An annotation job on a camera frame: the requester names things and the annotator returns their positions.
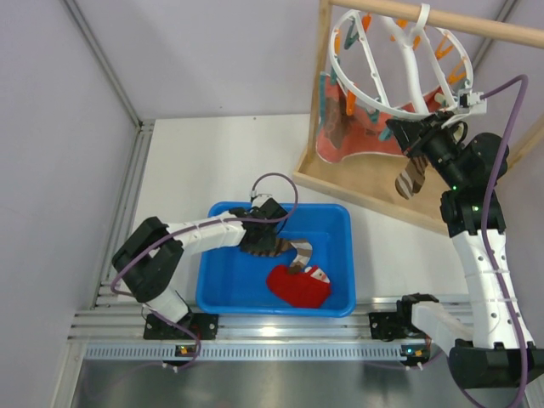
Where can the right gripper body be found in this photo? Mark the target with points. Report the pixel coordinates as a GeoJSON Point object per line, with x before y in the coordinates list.
{"type": "Point", "coordinates": [436, 143]}

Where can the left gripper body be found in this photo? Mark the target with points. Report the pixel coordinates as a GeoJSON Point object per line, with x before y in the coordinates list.
{"type": "Point", "coordinates": [265, 243]}

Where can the white round clip hanger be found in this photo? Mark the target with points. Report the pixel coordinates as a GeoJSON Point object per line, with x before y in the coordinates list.
{"type": "Point", "coordinates": [387, 68]}

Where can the salmon pink cloth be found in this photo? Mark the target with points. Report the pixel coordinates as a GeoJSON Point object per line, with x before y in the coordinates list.
{"type": "Point", "coordinates": [368, 133]}

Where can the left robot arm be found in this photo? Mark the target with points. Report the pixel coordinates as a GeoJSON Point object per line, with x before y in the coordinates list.
{"type": "Point", "coordinates": [147, 262]}

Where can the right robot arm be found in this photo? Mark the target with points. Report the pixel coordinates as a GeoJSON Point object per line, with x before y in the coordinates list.
{"type": "Point", "coordinates": [497, 351]}

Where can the wooden hanger stand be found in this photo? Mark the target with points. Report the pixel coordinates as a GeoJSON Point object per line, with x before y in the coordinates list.
{"type": "Point", "coordinates": [369, 181]}

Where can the blue plastic bin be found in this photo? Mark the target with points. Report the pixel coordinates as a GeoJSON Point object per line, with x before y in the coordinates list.
{"type": "Point", "coordinates": [233, 282]}

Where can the brown hanging sock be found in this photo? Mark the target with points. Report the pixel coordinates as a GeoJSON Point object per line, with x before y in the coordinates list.
{"type": "Point", "coordinates": [337, 121]}

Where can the red santa sock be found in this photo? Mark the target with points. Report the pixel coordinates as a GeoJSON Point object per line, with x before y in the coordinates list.
{"type": "Point", "coordinates": [308, 288]}

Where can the white base board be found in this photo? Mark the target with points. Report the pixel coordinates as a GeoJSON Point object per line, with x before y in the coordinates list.
{"type": "Point", "coordinates": [194, 163]}

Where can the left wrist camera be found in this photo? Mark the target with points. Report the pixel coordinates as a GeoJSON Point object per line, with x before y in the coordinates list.
{"type": "Point", "coordinates": [264, 206]}

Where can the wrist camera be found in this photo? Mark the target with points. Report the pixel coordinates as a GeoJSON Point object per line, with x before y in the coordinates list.
{"type": "Point", "coordinates": [471, 103]}
{"type": "Point", "coordinates": [264, 206]}

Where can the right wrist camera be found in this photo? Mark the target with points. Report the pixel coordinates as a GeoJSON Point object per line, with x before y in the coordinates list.
{"type": "Point", "coordinates": [471, 103]}

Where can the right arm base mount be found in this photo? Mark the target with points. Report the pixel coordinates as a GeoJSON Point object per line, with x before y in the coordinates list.
{"type": "Point", "coordinates": [389, 326]}

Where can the aluminium rail frame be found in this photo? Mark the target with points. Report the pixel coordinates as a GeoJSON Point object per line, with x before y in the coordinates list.
{"type": "Point", "coordinates": [66, 388]}

